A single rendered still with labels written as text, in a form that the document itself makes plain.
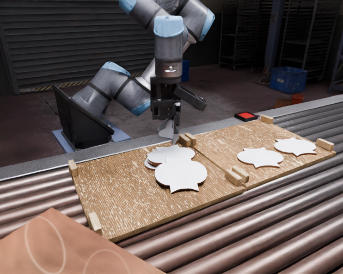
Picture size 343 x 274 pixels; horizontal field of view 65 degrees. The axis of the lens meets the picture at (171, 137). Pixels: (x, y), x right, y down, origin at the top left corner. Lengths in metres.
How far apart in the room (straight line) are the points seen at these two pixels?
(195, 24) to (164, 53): 0.47
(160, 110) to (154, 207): 0.27
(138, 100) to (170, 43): 0.48
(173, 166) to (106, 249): 0.38
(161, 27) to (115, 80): 0.50
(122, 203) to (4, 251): 0.30
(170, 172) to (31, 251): 0.41
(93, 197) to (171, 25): 0.48
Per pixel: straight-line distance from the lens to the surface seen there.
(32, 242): 0.52
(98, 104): 1.16
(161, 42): 0.73
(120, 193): 0.75
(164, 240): 0.64
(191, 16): 1.18
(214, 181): 0.79
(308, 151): 1.03
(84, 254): 0.48
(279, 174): 0.88
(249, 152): 0.95
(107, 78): 1.17
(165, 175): 0.76
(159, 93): 0.76
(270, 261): 0.64
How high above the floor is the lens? 1.39
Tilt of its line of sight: 26 degrees down
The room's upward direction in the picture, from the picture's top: straight up
